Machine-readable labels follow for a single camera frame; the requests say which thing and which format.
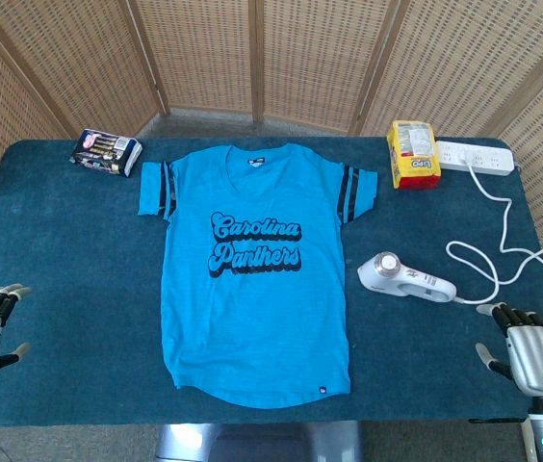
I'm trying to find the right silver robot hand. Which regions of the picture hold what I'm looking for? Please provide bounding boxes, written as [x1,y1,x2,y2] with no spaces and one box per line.
[475,301,543,398]

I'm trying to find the white power cord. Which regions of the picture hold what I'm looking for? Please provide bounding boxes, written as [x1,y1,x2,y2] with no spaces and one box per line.
[446,152,543,306]

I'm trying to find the white handheld steamer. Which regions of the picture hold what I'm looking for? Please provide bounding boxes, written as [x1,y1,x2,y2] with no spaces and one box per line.
[356,251,459,305]

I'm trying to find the blue Carolina Panthers t-shirt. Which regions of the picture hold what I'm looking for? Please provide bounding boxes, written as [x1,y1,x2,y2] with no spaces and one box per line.
[136,142,379,411]

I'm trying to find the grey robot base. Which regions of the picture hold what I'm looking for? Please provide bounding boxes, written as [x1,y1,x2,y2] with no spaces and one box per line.
[154,421,365,462]

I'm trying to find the dark teal table cover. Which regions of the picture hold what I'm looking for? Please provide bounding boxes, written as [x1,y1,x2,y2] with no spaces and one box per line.
[0,137,543,428]

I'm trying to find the white power strip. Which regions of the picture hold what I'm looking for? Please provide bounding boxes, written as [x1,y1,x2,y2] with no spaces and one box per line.
[436,140,517,178]

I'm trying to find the dark sanitary pad package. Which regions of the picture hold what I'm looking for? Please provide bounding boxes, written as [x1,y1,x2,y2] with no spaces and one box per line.
[68,127,144,179]

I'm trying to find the yellow red snack package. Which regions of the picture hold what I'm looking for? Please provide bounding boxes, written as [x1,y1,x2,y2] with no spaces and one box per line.
[386,119,443,192]

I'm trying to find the woven wooden folding screen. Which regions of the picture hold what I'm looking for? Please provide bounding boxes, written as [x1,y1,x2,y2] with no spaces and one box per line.
[0,0,543,347]

